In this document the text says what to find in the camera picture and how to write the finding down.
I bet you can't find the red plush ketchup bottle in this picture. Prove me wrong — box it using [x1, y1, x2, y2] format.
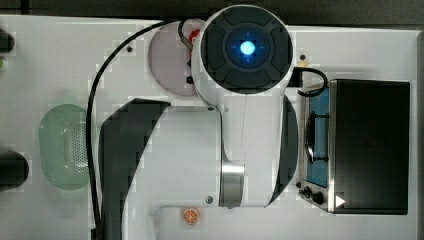
[189, 29, 200, 43]

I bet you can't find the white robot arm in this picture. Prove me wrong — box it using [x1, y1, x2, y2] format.
[98, 5, 297, 240]

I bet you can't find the grey round plate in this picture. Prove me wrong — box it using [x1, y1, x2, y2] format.
[148, 22, 196, 97]

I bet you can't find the orange slice toy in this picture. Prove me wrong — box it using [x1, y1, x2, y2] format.
[182, 208, 200, 225]

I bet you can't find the black steel toaster oven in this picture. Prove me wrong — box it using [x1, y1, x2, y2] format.
[297, 79, 410, 215]

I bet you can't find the green perforated basket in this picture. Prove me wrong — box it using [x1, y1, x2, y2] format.
[38, 104, 89, 191]

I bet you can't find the black object left edge lower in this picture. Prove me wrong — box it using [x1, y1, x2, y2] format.
[0, 151, 29, 192]

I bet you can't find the black object edge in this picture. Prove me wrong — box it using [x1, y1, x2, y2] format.
[0, 151, 29, 192]
[0, 30, 15, 53]

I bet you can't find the black object left edge upper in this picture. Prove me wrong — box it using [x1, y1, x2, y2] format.
[0, 30, 15, 53]

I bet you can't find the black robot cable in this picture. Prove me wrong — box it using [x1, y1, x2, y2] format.
[85, 18, 188, 240]

